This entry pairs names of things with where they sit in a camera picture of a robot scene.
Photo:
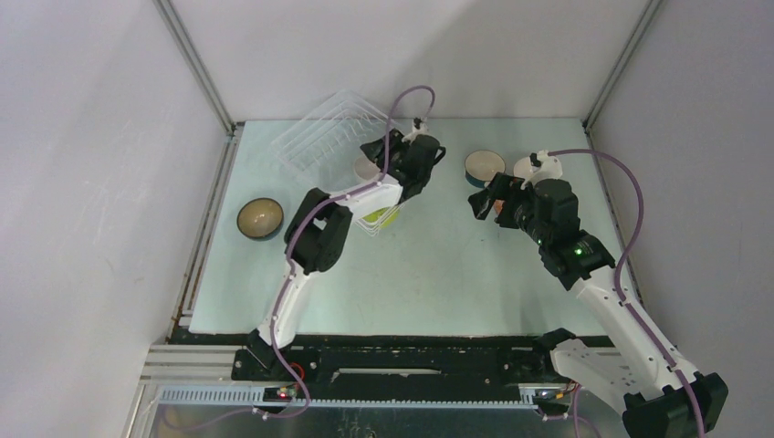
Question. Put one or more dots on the white bowl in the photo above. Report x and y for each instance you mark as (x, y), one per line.
(365, 170)

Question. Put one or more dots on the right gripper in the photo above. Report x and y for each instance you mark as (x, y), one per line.
(482, 201)

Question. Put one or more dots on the teal blue bowl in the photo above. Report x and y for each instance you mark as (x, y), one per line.
(482, 166)

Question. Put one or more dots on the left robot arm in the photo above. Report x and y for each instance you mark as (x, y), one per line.
(318, 232)

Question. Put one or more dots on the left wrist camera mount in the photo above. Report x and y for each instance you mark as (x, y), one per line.
(419, 128)

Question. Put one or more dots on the dark bowl beige inside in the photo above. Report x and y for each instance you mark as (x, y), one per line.
(260, 219)

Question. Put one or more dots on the grey cable duct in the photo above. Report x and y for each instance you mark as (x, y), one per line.
(256, 397)

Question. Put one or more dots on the white wire dish rack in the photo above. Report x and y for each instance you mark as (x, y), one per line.
(320, 149)

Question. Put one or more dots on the green bowl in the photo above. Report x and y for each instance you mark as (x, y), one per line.
(380, 218)

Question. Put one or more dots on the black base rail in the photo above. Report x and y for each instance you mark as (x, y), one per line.
(405, 367)

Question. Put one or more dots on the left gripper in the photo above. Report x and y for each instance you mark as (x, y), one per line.
(374, 149)

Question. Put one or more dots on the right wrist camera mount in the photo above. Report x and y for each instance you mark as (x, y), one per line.
(549, 166)

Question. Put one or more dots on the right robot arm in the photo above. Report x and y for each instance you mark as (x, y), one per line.
(657, 391)

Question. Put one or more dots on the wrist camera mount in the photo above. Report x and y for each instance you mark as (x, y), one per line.
(419, 128)
(549, 166)

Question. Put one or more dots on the orange bowl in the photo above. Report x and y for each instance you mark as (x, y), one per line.
(524, 169)

